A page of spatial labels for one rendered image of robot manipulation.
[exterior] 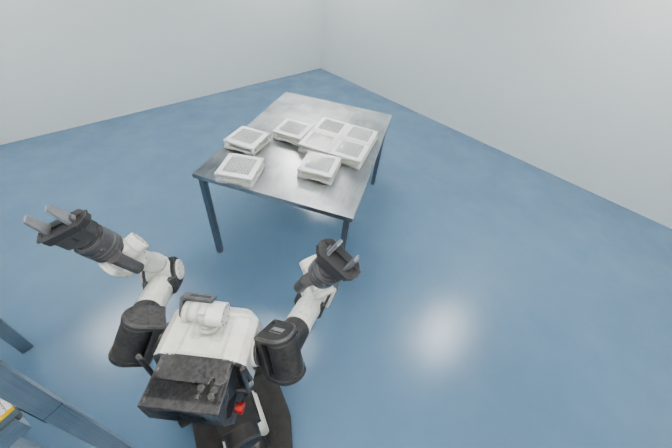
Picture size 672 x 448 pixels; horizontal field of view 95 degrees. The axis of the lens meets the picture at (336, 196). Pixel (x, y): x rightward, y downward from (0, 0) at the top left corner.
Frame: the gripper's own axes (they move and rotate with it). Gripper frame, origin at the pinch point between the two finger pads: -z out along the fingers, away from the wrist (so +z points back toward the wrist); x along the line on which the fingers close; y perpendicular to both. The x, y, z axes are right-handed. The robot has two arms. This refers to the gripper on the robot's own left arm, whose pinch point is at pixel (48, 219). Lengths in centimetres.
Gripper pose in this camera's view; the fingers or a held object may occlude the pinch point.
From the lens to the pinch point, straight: 100.1
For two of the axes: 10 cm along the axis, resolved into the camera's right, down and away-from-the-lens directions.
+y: 4.4, 7.1, -5.5
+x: 8.7, -4.8, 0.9
